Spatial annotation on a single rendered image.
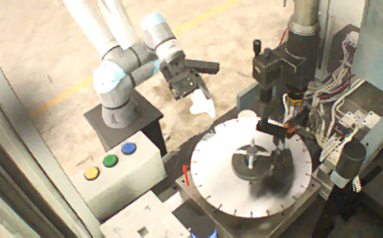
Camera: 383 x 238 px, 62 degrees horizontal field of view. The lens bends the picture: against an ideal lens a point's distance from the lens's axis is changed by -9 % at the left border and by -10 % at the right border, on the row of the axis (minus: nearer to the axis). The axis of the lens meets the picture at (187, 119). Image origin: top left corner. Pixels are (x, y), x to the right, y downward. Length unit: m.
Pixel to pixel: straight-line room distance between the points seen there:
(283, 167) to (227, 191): 0.17
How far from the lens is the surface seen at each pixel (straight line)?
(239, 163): 0.95
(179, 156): 1.25
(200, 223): 0.65
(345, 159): 0.81
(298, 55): 0.82
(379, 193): 1.13
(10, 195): 0.28
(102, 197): 1.08
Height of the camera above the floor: 1.74
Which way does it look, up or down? 47 degrees down
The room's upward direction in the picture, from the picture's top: 10 degrees counter-clockwise
